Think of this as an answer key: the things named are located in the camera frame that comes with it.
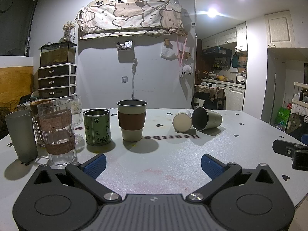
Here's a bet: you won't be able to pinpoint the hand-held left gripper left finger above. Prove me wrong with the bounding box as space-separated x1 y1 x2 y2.
29 153 122 206

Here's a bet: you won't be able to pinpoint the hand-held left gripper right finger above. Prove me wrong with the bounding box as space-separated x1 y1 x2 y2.
186 153 280 205

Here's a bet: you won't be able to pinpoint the plain steel cup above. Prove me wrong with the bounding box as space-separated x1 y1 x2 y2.
192 107 223 131

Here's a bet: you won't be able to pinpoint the white paper cup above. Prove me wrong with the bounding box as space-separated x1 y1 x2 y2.
172 109 193 133

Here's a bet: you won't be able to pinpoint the green tin cup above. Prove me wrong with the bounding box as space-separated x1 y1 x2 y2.
83 109 111 147

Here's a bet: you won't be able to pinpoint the steel cup with brown sleeve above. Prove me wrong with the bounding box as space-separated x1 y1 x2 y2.
117 100 148 142

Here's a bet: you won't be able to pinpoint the cartoon printed bag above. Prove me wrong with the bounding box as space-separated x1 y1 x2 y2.
286 113 308 139

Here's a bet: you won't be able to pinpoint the green plastic bag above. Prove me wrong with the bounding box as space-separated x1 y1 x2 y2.
274 107 291 126

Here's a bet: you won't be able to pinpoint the white storage shelf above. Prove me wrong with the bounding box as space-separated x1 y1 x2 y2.
292 82 308 115

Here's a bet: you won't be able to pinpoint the clear mug with brown bands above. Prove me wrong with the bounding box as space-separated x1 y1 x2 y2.
32 100 78 166

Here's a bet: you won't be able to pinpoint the ribbed clear glass goblet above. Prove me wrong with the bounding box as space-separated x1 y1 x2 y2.
56 96 83 143

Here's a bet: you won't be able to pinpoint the chair with brown jacket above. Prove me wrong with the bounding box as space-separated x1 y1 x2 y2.
192 85 227 110

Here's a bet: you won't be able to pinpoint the grey frosted tumbler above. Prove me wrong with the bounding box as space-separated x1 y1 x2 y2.
5 109 39 163

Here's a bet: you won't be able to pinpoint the white plastic drawer unit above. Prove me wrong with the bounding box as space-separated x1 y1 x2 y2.
38 64 77 99

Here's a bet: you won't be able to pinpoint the wooden board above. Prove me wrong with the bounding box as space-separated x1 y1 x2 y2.
0 65 34 112

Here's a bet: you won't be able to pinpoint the glass fish tank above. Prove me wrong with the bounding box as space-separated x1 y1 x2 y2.
40 41 77 67

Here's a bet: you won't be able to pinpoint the pink ribbon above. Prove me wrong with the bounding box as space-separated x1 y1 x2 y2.
177 35 188 66

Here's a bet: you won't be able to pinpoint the hanging white cloth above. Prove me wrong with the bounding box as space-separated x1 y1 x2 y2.
161 46 175 59

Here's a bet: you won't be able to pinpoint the dried flower bouquet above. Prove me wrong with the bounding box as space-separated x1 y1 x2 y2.
63 21 75 41

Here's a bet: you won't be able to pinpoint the cartoon printed blanket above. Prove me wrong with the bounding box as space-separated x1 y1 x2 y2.
79 0 184 40

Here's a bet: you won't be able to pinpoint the dark curtain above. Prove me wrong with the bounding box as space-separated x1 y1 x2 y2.
0 0 40 57

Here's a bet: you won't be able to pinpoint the hanging white cable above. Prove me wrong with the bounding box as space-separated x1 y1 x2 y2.
131 58 139 100

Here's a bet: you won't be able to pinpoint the cream single-door wall cabinet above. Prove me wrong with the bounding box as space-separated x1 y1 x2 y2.
265 11 296 49

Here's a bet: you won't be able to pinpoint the white kitchen wall cabinets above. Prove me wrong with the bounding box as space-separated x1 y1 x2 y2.
202 22 247 51

